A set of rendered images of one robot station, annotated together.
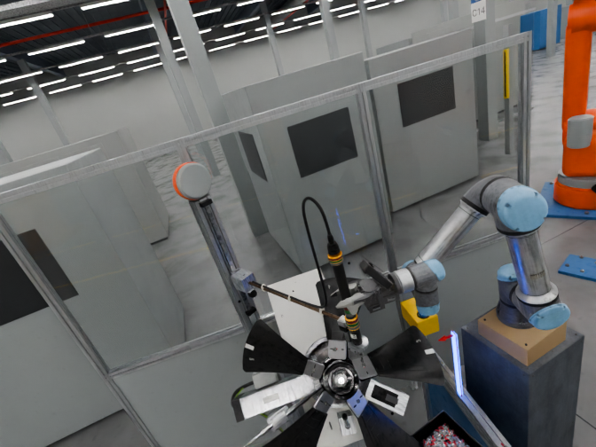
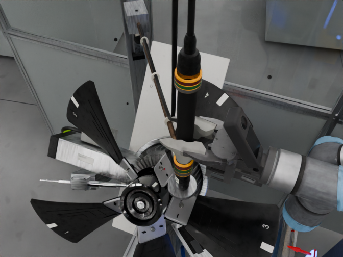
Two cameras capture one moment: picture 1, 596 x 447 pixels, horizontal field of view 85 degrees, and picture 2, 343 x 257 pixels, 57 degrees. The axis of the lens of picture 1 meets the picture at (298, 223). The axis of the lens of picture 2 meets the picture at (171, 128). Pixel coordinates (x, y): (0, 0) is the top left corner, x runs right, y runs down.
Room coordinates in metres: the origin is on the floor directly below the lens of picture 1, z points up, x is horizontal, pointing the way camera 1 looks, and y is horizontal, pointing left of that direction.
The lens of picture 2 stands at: (0.49, -0.22, 1.99)
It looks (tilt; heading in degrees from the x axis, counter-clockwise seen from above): 51 degrees down; 26
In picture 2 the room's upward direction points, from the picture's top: straight up
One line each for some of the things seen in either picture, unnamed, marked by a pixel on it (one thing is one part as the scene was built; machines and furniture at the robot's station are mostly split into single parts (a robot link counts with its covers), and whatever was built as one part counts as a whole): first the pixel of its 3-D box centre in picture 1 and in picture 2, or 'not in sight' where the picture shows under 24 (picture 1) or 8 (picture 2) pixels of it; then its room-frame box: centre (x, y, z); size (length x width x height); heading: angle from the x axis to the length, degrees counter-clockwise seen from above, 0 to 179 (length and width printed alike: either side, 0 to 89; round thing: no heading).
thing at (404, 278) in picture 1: (401, 280); (282, 168); (0.86, -0.27, 1.48); 0.08 x 0.05 x 0.08; 4
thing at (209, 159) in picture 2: (364, 295); (206, 152); (0.82, -0.13, 1.50); 0.09 x 0.05 x 0.02; 107
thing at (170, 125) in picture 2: (290, 299); (154, 77); (1.08, 0.12, 1.39); 0.54 x 0.01 x 0.01; 39
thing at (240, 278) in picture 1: (243, 279); (136, 16); (1.33, 0.32, 1.39); 0.10 x 0.07 x 0.08; 39
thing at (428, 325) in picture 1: (419, 317); not in sight; (1.17, -0.41, 1.02); 0.16 x 0.10 x 0.11; 4
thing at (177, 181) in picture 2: (346, 297); (185, 135); (0.84, -0.08, 1.50); 0.04 x 0.04 x 0.46
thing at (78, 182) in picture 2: (279, 419); (80, 182); (0.83, 0.27, 1.08); 0.07 x 0.04 x 0.06; 105
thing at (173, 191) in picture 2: (353, 333); (181, 173); (0.85, -0.07, 1.34); 0.09 x 0.07 x 0.10; 39
